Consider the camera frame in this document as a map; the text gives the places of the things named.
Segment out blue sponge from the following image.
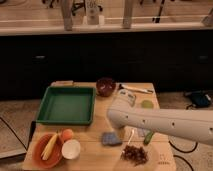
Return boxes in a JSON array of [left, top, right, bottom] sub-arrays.
[[101, 132, 122, 146]]

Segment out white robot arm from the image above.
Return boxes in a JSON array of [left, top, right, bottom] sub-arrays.
[[107, 89, 213, 146]]

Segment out green plastic tray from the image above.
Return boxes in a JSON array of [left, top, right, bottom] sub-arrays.
[[36, 86, 96, 125]]

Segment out dark red bowl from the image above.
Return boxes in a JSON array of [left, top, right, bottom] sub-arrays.
[[96, 77, 116, 97]]

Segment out light green plastic cup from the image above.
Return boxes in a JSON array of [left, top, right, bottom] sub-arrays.
[[141, 100, 154, 109]]

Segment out metal spoon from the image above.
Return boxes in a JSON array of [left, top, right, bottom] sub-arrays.
[[121, 129, 135, 156]]

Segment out orange fruit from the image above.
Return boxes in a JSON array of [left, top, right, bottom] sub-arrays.
[[61, 129, 74, 141]]

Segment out green chili pepper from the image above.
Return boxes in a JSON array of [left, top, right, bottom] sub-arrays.
[[143, 131, 155, 145]]

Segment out pile of dried red bits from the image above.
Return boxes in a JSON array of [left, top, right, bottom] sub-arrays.
[[121, 145, 148, 166]]

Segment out yellow corn cob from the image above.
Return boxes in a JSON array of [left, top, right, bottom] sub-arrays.
[[41, 133, 58, 160]]

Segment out black device on floor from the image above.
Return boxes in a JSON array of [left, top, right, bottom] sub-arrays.
[[184, 91, 212, 108]]

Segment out black power cable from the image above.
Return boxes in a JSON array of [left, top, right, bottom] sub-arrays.
[[168, 139, 200, 171]]

